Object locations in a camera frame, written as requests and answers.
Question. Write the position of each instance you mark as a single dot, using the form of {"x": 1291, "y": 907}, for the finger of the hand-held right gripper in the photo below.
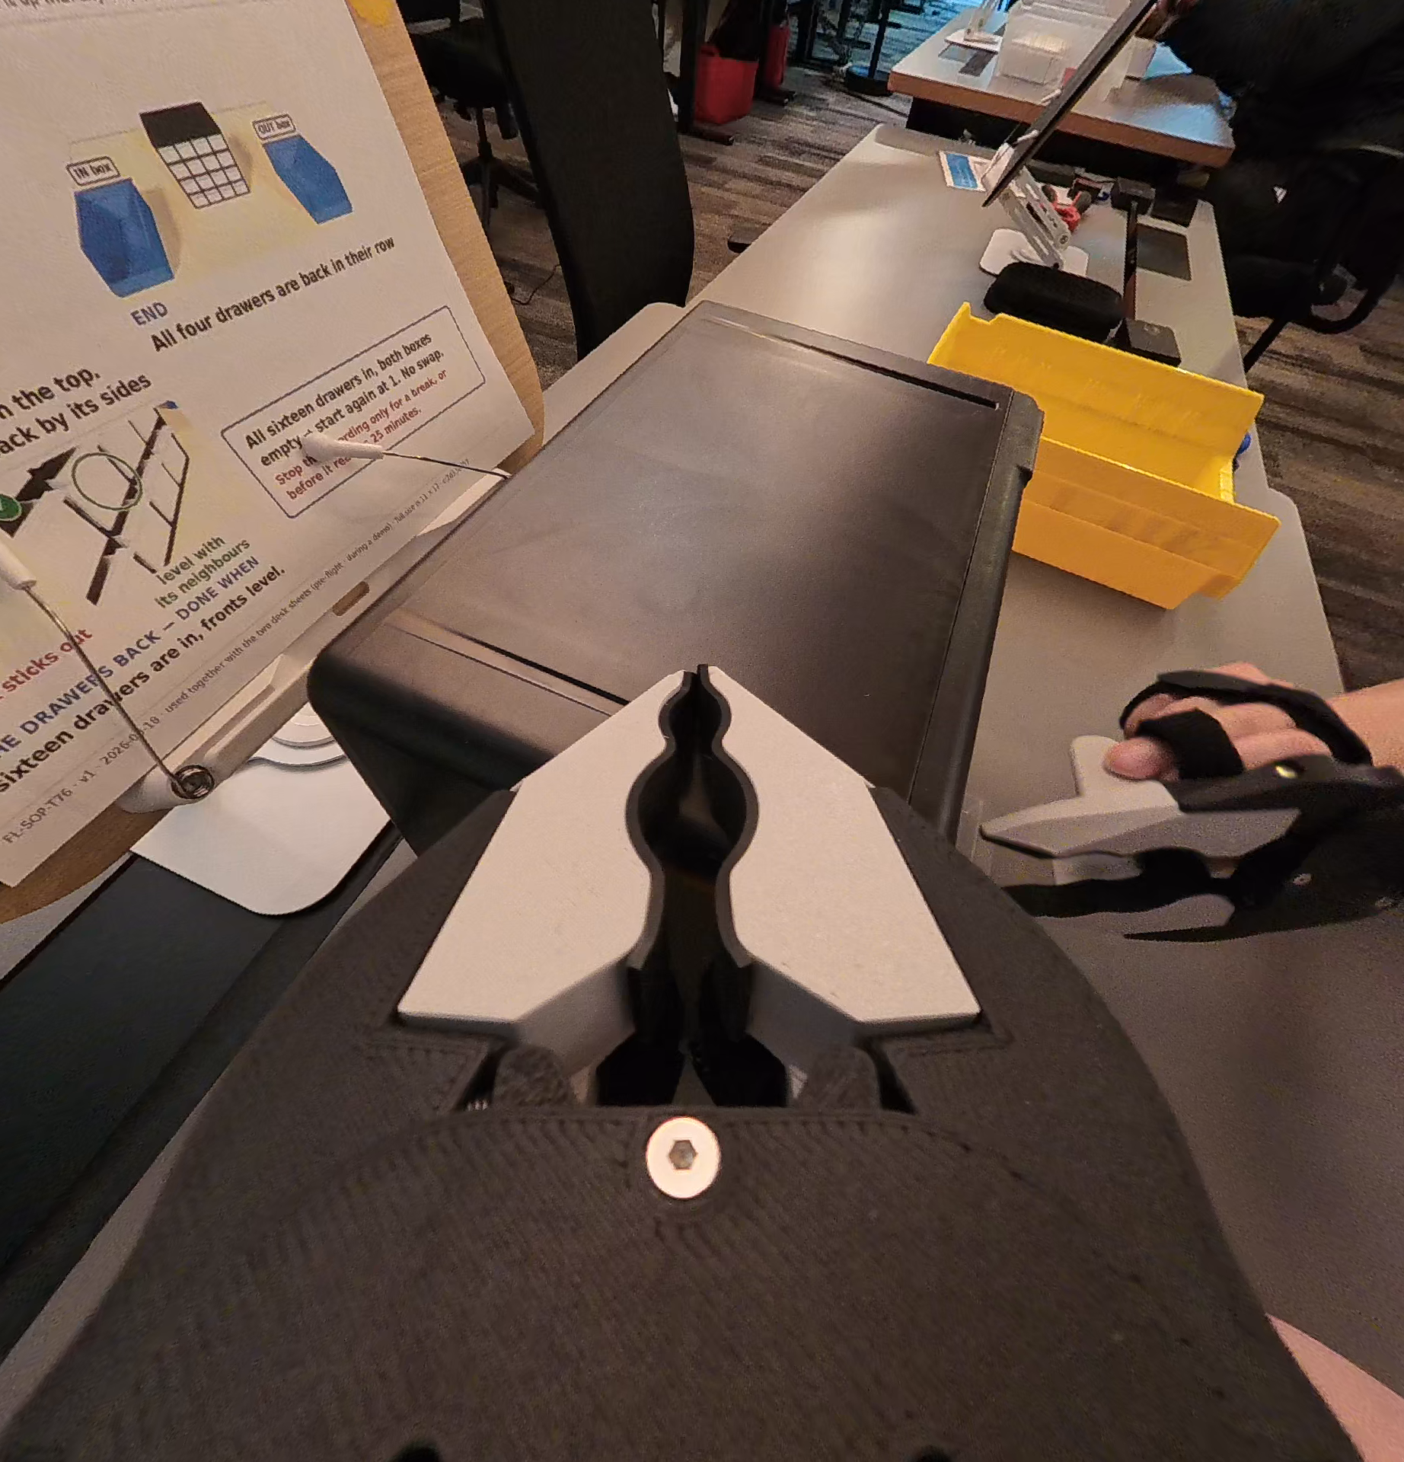
{"x": 1102, "y": 825}
{"x": 1171, "y": 886}

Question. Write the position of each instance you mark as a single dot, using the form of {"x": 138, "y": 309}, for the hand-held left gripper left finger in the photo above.
{"x": 531, "y": 915}

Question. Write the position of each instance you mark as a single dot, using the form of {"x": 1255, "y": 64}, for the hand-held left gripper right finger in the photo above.
{"x": 839, "y": 915}

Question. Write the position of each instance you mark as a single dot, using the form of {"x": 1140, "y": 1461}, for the black drawer cabinet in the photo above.
{"x": 701, "y": 503}

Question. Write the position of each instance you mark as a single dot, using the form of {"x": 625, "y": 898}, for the person's right forearm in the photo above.
{"x": 1393, "y": 719}

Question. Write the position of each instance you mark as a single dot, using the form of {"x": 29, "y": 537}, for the person's right hand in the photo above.
{"x": 1272, "y": 731}

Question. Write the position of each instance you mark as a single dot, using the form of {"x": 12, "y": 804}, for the white flat stand base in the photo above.
{"x": 257, "y": 857}

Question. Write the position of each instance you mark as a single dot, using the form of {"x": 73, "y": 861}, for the yellow plastic bin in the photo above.
{"x": 1113, "y": 468}

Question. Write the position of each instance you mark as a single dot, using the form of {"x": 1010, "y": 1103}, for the instruction sheet on stand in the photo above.
{"x": 62, "y": 901}

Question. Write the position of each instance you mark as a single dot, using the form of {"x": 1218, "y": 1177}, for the small black box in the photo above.
{"x": 1153, "y": 340}

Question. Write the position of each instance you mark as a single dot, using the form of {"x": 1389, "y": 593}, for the black oval case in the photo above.
{"x": 1056, "y": 300}

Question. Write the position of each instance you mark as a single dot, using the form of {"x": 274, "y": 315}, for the person's leg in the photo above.
{"x": 1375, "y": 1405}

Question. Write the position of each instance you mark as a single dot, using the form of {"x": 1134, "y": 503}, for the black flat rectangle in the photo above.
{"x": 1171, "y": 254}

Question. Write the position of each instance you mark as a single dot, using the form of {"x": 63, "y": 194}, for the white tablet stand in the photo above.
{"x": 1038, "y": 235}

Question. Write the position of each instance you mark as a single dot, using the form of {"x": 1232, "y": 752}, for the red hand tool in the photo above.
{"x": 1077, "y": 206}

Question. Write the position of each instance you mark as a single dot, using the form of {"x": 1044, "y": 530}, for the black mallet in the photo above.
{"x": 1134, "y": 200}

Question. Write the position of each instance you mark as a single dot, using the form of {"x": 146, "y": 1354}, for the blue label card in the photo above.
{"x": 969, "y": 171}

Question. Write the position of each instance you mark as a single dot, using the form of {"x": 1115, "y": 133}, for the printed instruction sheet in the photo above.
{"x": 234, "y": 275}

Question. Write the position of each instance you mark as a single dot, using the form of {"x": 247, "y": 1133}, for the wooden-top desk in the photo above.
{"x": 1148, "y": 114}

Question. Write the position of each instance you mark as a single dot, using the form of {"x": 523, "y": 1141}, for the dark tablet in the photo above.
{"x": 1067, "y": 102}

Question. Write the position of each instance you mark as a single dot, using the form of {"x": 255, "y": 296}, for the black office chair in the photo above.
{"x": 611, "y": 171}

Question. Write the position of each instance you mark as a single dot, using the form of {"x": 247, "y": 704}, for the black chair base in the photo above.
{"x": 496, "y": 137}

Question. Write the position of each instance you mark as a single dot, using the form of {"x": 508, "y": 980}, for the white box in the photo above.
{"x": 1033, "y": 47}

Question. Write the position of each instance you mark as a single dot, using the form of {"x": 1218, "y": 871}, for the red bin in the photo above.
{"x": 726, "y": 87}

